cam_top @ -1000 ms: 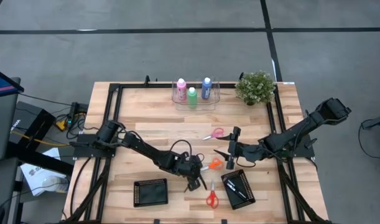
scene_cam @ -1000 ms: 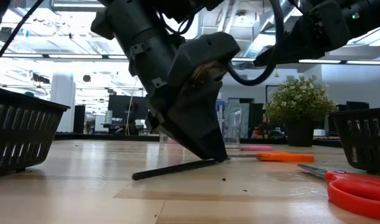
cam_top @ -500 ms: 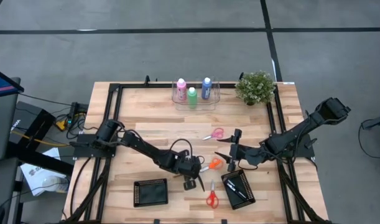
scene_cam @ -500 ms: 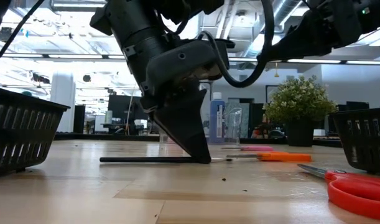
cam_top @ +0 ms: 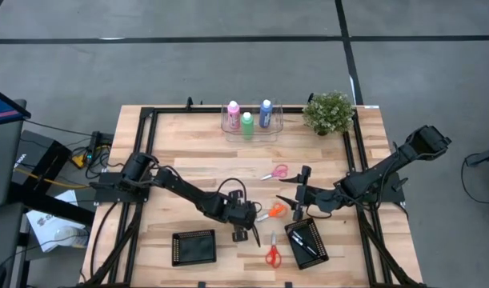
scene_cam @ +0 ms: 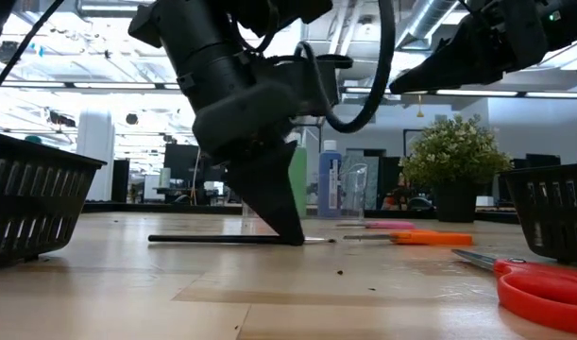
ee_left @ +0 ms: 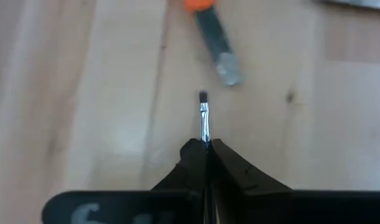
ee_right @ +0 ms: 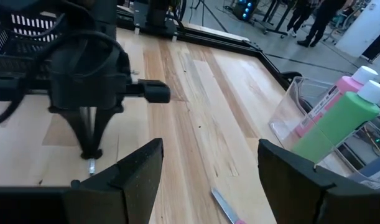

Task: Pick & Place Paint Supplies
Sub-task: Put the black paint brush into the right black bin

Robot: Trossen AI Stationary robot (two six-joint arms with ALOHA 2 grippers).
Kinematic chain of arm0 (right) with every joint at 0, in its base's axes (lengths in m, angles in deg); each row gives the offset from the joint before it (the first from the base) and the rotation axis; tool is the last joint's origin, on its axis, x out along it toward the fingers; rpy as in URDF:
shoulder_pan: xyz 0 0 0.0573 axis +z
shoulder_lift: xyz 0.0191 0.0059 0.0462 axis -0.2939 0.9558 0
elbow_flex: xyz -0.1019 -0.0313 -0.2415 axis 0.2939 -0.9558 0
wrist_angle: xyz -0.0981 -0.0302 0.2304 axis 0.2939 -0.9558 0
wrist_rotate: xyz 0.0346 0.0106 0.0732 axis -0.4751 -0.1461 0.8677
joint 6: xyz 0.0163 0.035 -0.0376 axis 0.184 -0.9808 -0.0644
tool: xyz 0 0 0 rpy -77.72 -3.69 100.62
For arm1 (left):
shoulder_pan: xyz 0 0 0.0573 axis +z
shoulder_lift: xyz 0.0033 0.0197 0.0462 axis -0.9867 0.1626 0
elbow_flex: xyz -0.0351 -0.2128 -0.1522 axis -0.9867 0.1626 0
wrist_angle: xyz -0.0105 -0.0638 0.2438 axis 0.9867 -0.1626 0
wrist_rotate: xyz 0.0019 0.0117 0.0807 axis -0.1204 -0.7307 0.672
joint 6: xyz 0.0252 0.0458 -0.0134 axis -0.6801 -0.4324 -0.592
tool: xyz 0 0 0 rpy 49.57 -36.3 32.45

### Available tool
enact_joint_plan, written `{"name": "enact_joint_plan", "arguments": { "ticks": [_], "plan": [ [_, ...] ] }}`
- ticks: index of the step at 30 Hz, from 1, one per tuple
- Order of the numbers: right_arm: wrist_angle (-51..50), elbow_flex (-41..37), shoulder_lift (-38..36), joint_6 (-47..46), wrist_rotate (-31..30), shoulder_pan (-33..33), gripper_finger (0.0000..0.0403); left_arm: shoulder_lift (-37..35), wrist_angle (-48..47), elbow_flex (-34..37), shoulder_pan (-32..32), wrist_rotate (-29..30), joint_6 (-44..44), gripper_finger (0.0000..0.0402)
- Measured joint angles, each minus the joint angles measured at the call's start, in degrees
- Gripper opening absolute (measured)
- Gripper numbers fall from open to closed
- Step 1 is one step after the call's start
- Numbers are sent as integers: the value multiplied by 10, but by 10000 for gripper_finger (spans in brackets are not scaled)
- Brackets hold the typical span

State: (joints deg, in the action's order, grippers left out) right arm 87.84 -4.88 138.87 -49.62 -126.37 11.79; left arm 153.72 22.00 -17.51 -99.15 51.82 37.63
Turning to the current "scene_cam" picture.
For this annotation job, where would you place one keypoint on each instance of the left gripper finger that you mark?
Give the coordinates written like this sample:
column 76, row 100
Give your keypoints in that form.
column 269, row 198

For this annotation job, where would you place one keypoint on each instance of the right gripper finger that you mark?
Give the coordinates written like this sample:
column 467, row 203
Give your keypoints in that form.
column 448, row 68

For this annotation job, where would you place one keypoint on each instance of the green paint bottle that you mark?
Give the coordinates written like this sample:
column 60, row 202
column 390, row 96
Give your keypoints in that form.
column 300, row 184

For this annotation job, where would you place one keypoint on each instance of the blue paint bottle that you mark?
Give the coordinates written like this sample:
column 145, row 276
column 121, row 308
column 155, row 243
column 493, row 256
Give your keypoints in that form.
column 329, row 184

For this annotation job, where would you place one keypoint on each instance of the black pen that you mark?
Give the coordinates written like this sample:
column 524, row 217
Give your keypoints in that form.
column 198, row 239

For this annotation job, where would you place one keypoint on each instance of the pink scissors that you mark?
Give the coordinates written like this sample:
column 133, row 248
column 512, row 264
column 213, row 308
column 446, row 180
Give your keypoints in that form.
column 392, row 225

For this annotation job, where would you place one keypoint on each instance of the orange scissors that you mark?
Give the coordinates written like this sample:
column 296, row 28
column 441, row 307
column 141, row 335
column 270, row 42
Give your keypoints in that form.
column 429, row 238

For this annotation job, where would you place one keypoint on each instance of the red scissors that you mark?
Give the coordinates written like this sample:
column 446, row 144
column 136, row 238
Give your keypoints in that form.
column 543, row 293

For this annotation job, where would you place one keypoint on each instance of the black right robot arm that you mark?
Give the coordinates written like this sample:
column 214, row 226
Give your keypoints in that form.
column 571, row 21

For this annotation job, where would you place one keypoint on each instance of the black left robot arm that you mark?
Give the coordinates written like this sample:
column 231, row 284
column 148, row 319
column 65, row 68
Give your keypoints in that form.
column 208, row 42

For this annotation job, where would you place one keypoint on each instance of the ceiling light strip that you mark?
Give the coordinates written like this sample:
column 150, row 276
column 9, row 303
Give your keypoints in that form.
column 104, row 85
column 481, row 93

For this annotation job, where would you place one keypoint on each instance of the black monitor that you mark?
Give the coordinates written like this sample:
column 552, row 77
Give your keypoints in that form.
column 180, row 160

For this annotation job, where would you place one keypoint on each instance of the potted white-flowered plant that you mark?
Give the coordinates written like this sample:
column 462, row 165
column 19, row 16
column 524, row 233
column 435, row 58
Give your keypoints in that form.
column 453, row 156

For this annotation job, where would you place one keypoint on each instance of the clear plastic bin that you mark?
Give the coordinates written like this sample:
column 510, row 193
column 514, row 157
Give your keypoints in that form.
column 356, row 189

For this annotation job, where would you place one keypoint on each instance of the black slotted plastic basket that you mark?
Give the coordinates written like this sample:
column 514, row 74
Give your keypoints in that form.
column 33, row 160
column 552, row 175

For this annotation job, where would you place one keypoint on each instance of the white column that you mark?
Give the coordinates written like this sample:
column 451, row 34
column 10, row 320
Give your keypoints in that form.
column 95, row 156

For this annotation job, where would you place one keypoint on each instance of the silver ventilation duct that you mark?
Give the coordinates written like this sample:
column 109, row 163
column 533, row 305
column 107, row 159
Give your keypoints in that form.
column 427, row 21

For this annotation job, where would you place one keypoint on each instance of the black aluminium table frame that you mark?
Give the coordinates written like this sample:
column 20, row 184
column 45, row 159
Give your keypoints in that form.
column 174, row 208

